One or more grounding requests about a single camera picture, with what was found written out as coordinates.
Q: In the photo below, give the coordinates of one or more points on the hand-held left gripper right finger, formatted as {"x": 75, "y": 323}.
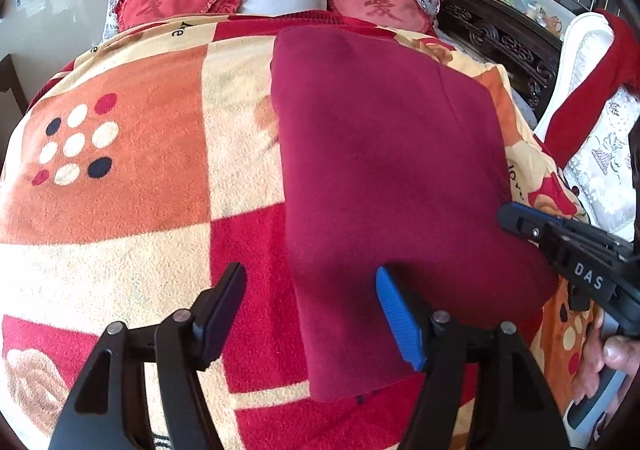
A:
{"x": 400, "y": 320}

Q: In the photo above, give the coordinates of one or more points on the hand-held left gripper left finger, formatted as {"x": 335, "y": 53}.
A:
{"x": 220, "y": 315}

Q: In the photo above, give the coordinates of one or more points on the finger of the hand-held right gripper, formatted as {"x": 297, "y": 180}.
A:
{"x": 575, "y": 230}
{"x": 525, "y": 225}

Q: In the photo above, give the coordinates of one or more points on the maroon garment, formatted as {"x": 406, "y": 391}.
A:
{"x": 375, "y": 154}

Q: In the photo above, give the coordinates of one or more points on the person's right hand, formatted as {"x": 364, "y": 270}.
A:
{"x": 622, "y": 352}

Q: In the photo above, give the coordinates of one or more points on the white embroidered sofa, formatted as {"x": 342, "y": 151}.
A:
{"x": 605, "y": 169}

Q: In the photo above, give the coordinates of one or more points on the grey floral bed sheet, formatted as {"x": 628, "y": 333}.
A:
{"x": 522, "y": 105}

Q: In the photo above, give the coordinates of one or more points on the red knit cloth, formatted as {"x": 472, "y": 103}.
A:
{"x": 595, "y": 79}

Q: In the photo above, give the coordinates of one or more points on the dark carved wooden headboard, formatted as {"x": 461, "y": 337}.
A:
{"x": 500, "y": 39}

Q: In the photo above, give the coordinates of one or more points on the printed fleece blanket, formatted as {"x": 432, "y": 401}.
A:
{"x": 125, "y": 104}

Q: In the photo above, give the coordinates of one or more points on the pink red heart pillow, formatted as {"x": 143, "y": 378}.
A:
{"x": 375, "y": 4}

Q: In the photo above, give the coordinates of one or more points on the red knitted blanket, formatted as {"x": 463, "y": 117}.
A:
{"x": 300, "y": 18}

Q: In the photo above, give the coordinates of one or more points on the dark wooden furniture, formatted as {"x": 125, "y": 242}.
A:
{"x": 11, "y": 82}

